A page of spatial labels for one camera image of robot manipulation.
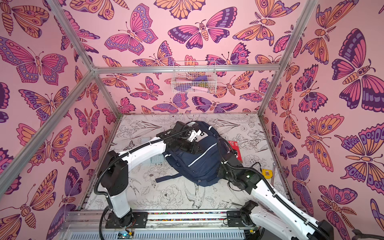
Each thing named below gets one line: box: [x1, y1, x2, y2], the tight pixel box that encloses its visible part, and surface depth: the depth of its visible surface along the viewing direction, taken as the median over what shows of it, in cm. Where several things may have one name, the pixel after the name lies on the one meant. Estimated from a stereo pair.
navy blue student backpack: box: [155, 121, 227, 187], surface depth 86 cm
